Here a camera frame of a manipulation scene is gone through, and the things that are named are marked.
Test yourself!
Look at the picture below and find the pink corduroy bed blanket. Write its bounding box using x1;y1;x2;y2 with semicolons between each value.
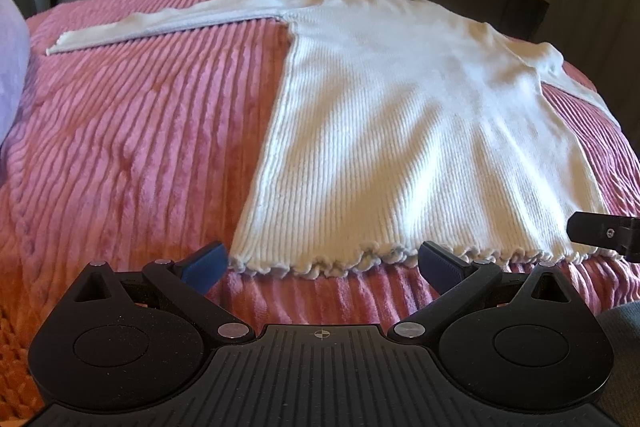
1;0;639;421

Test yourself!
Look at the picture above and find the white ribbed knit sweater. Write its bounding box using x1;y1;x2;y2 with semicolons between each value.
54;0;606;279

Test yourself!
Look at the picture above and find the lavender pillow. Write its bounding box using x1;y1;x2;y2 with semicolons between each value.
0;0;30;143

